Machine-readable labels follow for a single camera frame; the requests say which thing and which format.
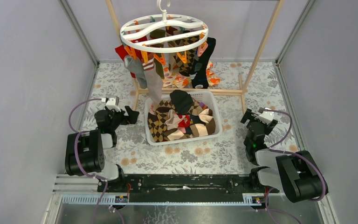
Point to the wooden drying rack frame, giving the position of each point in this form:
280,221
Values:
243,84

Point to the white round clip hanger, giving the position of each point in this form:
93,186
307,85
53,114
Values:
165,33

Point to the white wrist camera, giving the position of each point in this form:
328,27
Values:
112,103
265,115

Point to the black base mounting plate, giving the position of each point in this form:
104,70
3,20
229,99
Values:
158,188

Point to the hanging green striped sock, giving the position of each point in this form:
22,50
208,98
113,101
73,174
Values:
158,57

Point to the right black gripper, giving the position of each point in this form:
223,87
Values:
251,116

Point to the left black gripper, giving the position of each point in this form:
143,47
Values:
122,115

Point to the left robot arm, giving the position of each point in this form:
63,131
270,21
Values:
84,151

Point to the floral table cloth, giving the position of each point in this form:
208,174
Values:
222,155

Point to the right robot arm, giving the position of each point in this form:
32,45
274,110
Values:
293,173

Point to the brown argyle sock in basket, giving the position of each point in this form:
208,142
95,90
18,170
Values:
156,119

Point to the hanging black lettered sock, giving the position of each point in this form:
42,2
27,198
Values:
198,74

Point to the grey striped cuff sock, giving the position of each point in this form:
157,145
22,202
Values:
154,81

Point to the white laundry basket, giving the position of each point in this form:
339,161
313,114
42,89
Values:
203,96

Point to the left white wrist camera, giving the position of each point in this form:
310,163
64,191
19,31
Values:
112,103

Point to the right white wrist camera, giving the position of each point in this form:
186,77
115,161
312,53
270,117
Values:
265,115

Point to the hanging brown argyle sock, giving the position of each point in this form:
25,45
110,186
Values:
186,59

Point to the orange patterned cloth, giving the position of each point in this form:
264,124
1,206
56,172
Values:
175,80

